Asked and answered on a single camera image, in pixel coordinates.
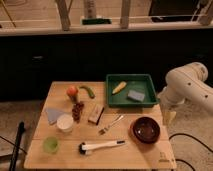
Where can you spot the blue sponge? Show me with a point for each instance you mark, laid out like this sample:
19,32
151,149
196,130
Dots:
136,96

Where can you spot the silver metal fork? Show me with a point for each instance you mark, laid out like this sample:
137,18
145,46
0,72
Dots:
106,128

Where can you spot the green base white stand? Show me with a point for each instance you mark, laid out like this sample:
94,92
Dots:
90,14

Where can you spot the blue folded cloth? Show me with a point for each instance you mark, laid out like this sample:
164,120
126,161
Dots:
53,114

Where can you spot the wooden block eraser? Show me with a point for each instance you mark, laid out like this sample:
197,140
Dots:
95,115

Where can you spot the orange tomato toy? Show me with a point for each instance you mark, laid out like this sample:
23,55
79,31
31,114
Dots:
72,93

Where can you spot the small green cup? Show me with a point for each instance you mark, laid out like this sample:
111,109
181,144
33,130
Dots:
50,145

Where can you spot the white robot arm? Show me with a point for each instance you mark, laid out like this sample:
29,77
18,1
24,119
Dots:
185,82

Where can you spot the green plastic tray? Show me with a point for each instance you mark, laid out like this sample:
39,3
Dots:
140,83

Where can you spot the yellow corn cob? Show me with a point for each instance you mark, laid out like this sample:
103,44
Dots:
119,87

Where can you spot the black pole left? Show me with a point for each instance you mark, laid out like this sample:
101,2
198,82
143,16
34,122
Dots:
21,130

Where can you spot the bunch of purple grapes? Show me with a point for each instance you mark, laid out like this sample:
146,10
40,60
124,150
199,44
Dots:
77,111

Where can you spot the white paper cup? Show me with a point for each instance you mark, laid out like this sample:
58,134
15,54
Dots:
65,123

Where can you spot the white handled black brush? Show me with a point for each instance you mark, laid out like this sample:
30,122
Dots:
85,148

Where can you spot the green cucumber toy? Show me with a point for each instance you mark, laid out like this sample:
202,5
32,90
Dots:
89,91

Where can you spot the dark brown bowl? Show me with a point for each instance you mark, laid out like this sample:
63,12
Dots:
146,130

